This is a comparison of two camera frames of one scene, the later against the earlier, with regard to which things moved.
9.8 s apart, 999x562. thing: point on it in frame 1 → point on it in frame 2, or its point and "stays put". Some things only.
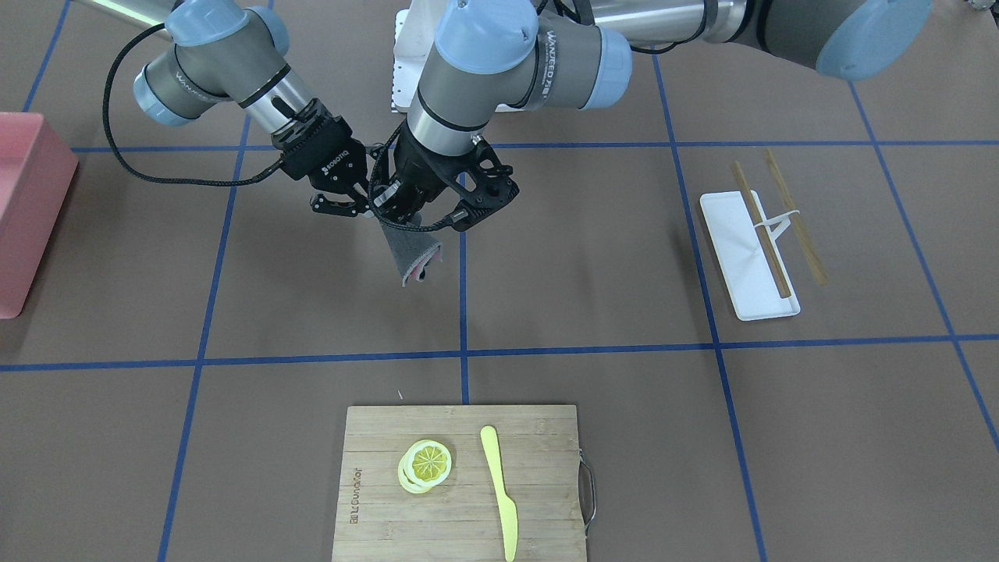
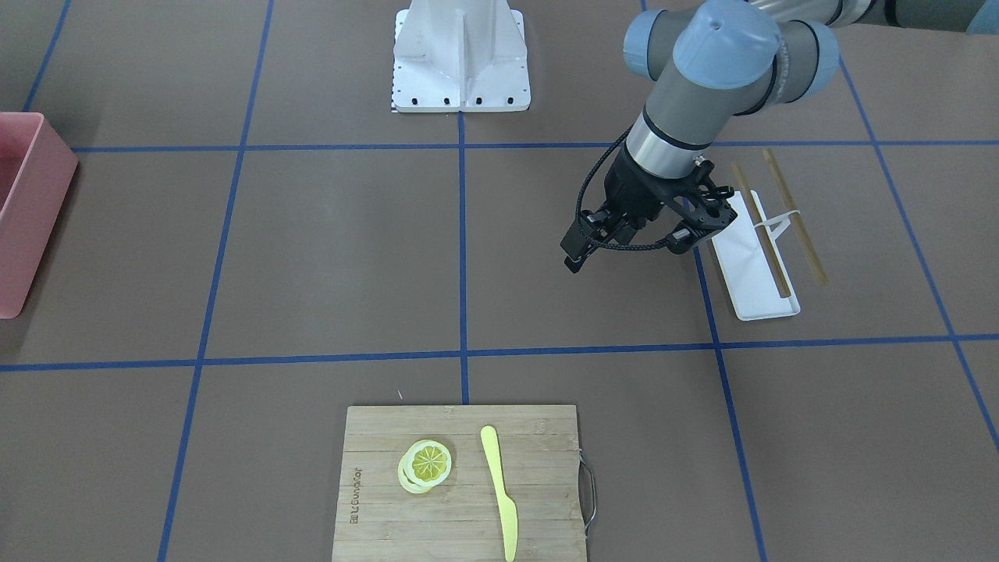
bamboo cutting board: (378, 520) stays put
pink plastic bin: (37, 172) stays put
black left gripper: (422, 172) → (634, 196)
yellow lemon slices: (425, 464) stays put
